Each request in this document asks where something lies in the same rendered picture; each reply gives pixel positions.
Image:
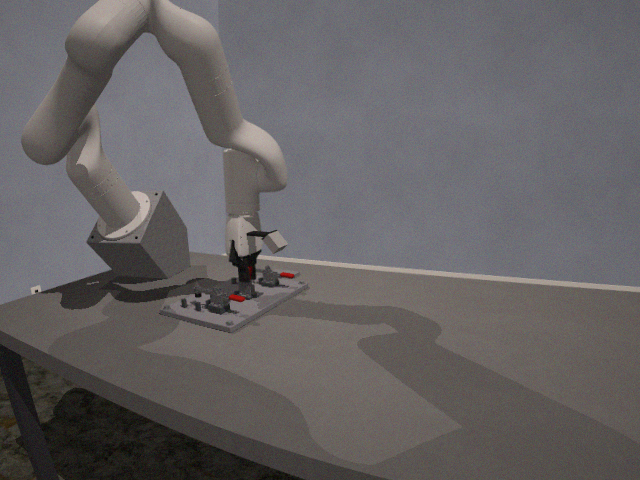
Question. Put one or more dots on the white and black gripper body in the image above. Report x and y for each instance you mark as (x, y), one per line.
(236, 228)

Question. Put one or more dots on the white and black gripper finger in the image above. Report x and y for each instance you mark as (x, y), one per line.
(243, 270)
(251, 260)

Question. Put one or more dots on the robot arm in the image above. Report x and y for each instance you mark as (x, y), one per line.
(96, 42)

